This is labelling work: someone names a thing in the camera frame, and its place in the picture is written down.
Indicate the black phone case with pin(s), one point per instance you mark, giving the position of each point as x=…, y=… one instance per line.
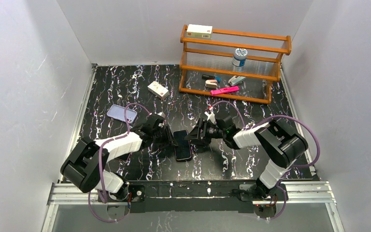
x=183, y=145

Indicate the white smartphone dark screen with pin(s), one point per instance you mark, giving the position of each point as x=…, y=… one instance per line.
x=183, y=156

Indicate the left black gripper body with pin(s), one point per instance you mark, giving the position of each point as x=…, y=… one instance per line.
x=165, y=133

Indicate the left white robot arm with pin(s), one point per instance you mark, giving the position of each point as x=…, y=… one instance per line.
x=85, y=166

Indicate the lavender smartphone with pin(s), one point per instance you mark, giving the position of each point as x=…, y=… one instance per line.
x=120, y=113

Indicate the pink-edged dark smartphone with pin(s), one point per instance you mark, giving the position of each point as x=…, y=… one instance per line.
x=124, y=157

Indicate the white red small box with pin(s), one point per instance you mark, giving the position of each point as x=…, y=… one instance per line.
x=157, y=89

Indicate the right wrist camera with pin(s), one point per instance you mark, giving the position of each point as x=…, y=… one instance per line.
x=210, y=116

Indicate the pink highlighter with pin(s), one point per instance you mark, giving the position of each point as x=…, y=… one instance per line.
x=224, y=90

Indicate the white box on shelf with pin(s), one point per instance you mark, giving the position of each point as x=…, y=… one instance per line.
x=199, y=31

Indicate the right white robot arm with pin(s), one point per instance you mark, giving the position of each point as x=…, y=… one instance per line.
x=282, y=143

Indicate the black teal marker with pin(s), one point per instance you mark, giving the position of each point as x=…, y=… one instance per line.
x=210, y=77

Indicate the blue white round jar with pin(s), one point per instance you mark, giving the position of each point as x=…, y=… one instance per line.
x=239, y=57

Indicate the orange wooden shelf rack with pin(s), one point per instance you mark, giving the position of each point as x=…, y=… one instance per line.
x=245, y=65

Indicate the beige small stapler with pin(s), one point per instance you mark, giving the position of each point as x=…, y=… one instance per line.
x=211, y=83

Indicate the white teal stapler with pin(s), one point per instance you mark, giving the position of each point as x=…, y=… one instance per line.
x=235, y=80

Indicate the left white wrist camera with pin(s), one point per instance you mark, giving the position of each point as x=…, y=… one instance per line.
x=162, y=114

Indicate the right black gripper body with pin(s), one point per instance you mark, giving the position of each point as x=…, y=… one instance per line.
x=200, y=132

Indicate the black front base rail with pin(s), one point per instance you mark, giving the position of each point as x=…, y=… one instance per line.
x=188, y=196

